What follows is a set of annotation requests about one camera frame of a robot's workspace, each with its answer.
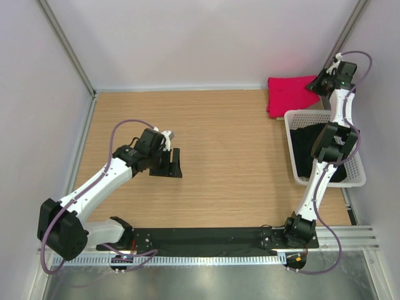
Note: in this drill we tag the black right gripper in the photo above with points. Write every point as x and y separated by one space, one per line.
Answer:
314 87

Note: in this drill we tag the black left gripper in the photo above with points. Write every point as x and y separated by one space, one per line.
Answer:
172 169

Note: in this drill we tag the pink red t shirt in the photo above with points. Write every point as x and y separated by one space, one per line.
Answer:
289 83

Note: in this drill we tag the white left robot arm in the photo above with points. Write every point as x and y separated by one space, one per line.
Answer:
63 224

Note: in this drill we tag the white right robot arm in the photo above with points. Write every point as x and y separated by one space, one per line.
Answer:
337 143

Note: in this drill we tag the folded beige t shirt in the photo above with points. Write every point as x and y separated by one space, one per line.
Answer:
317 104

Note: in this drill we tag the white perforated plastic basket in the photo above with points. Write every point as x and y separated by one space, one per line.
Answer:
295 119

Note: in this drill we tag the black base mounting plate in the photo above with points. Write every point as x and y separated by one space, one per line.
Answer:
178 241

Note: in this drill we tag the black t shirt in basket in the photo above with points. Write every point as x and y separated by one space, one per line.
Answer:
302 143

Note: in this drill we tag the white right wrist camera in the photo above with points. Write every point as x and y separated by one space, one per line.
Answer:
335 63

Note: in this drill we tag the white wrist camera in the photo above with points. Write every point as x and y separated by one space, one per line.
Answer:
335 63
168 135

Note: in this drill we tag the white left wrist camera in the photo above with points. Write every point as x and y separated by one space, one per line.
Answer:
168 135

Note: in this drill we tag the right aluminium corner post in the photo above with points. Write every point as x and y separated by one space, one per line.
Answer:
349 26

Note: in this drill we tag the aluminium corner post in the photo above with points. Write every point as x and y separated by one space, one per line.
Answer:
65 44
349 26

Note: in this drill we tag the white slotted cable duct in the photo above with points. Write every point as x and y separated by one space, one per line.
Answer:
108 259

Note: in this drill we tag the aluminium frame rail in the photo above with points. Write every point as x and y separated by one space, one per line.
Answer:
349 237

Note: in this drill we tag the left aluminium corner post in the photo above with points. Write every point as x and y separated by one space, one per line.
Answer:
65 44

